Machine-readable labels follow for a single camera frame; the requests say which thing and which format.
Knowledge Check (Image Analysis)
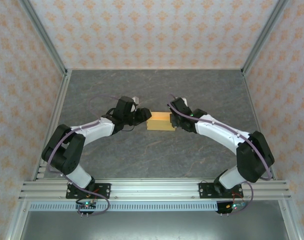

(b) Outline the tan paper box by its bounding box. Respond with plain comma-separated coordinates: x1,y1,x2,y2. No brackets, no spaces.
146,111,177,132

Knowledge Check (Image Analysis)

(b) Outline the grey metal sheet panel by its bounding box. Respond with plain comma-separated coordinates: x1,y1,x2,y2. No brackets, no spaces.
18,210,291,240

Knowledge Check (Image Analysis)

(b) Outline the aluminium table side rail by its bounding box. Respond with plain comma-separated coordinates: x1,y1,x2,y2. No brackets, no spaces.
241,71,277,181
31,69,73,181

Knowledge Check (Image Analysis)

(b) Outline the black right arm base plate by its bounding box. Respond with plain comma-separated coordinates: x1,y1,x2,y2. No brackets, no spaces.
198,182,243,200

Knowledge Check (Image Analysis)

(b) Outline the wide aluminium mounting rail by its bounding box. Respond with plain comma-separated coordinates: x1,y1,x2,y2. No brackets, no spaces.
18,178,292,201

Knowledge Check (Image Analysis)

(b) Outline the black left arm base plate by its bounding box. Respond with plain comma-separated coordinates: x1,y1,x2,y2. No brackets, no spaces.
65,182,112,200

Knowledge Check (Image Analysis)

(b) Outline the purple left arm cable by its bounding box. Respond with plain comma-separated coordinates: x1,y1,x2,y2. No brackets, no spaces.
47,94,123,217

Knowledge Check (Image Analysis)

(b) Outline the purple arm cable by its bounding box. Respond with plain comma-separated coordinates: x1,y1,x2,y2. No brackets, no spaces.
47,94,123,217
166,93,273,216

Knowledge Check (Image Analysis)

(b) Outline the grey slotted cable duct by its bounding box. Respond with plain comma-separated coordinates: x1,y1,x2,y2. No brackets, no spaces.
28,201,219,212

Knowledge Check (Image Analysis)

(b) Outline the aluminium frame post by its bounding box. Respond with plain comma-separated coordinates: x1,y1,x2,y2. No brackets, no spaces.
18,0,69,76
241,0,289,76

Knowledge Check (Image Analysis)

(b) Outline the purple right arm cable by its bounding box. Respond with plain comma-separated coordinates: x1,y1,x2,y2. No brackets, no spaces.
166,93,273,216

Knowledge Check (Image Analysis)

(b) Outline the short aluminium frame strut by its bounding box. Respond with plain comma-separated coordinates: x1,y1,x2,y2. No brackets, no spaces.
4,199,30,240
278,199,301,240

